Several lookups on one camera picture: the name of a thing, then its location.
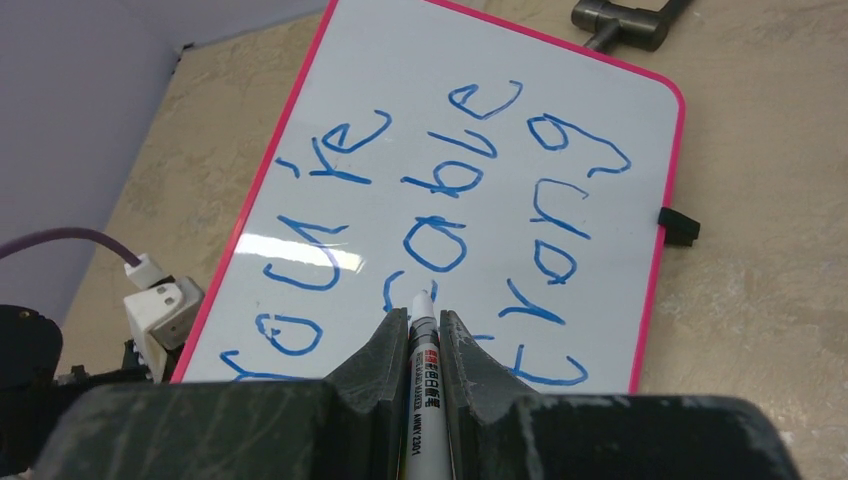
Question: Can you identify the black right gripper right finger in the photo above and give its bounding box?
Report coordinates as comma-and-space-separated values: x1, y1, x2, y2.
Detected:
440, 310, 800, 479

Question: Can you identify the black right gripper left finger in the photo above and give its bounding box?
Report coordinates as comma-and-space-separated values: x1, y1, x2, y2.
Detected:
34, 309, 408, 479

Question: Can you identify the white blue whiteboard marker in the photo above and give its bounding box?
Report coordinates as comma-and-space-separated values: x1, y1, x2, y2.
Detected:
401, 290, 453, 479

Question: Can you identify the pink framed whiteboard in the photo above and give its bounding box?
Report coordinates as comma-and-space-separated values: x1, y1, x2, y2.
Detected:
175, 1, 685, 393

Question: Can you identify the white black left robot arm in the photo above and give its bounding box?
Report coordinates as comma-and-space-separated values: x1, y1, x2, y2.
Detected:
1, 305, 150, 477

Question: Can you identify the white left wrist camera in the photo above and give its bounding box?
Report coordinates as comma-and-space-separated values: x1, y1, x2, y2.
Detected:
123, 277, 205, 383

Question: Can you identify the black metal bracket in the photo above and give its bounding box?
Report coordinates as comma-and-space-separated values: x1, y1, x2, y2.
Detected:
571, 0, 693, 53

